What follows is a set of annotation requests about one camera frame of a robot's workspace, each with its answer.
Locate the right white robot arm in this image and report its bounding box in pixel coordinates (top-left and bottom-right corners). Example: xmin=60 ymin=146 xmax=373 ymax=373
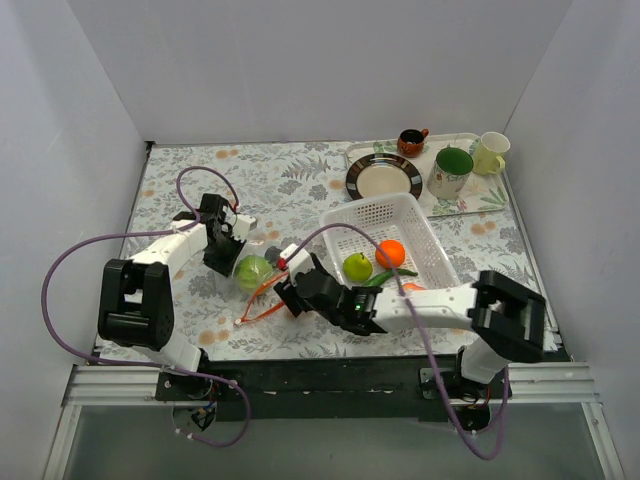
xmin=274 ymin=258 xmax=546 ymax=398

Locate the dark rimmed plate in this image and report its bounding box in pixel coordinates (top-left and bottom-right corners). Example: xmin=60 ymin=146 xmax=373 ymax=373
xmin=345 ymin=153 xmax=424 ymax=200

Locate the small brown cup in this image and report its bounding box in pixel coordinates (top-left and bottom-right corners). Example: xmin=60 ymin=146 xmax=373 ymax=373
xmin=396 ymin=129 xmax=429 ymax=158

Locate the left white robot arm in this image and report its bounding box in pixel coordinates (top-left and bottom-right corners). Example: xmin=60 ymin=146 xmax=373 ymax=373
xmin=98 ymin=194 xmax=257 ymax=400

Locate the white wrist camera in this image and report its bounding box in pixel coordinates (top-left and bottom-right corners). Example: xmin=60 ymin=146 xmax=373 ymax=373
xmin=276 ymin=243 xmax=315 ymax=278
xmin=229 ymin=213 xmax=258 ymax=242

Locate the white plastic perforated basket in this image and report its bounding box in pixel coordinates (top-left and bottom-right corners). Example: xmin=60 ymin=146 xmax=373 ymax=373
xmin=320 ymin=193 xmax=460 ymax=289

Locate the floral serving tray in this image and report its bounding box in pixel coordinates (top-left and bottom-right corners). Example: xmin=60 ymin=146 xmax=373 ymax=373
xmin=345 ymin=133 xmax=509 ymax=217

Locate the fake green chili pepper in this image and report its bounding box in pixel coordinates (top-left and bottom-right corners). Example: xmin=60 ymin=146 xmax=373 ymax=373
xmin=363 ymin=268 xmax=418 ymax=287

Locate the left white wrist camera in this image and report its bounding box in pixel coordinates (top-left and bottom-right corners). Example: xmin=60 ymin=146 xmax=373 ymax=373
xmin=229 ymin=213 xmax=258 ymax=242

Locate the floral table mat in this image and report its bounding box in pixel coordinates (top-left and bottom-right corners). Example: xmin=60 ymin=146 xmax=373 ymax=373
xmin=124 ymin=142 xmax=539 ymax=360

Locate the pale yellow mug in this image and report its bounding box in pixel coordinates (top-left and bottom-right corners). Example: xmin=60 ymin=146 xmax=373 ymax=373
xmin=472 ymin=132 xmax=511 ymax=175

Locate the fake orange peach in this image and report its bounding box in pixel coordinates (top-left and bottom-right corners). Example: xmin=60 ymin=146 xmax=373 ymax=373
xmin=403 ymin=283 xmax=426 ymax=291

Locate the fake green pear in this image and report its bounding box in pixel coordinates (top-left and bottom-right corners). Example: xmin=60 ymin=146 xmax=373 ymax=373
xmin=342 ymin=252 xmax=373 ymax=284

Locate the green inside floral mug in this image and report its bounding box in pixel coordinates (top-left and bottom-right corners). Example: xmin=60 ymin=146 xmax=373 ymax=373
xmin=426 ymin=147 xmax=473 ymax=200

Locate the clear zip top bag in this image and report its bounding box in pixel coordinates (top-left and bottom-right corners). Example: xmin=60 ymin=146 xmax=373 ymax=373
xmin=232 ymin=242 xmax=285 ymax=327

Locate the fake green apple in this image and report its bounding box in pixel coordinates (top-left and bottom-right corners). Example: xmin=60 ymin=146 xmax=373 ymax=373
xmin=233 ymin=255 xmax=274 ymax=294

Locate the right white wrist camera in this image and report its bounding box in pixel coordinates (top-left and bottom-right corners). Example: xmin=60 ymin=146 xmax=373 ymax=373
xmin=276 ymin=243 xmax=315 ymax=278

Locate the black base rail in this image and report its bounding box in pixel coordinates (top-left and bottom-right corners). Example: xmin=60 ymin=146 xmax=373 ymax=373
xmin=155 ymin=354 xmax=449 ymax=422

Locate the fake dark eggplant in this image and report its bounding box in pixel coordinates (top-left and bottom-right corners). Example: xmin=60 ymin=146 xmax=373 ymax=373
xmin=264 ymin=246 xmax=282 ymax=265

